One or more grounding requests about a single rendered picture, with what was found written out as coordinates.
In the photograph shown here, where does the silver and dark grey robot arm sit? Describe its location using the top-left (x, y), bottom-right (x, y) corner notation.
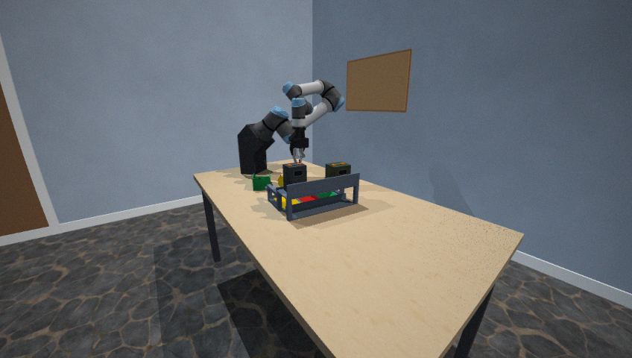
top-left (253, 80), bottom-right (345, 144)

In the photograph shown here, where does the grey metal shelf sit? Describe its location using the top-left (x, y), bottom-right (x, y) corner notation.
top-left (265, 173), bottom-right (360, 221)

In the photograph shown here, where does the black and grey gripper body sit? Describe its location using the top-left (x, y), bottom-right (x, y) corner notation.
top-left (291, 127), bottom-right (309, 148)

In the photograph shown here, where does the green bin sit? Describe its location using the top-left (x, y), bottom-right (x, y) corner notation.
top-left (252, 174), bottom-right (271, 191)

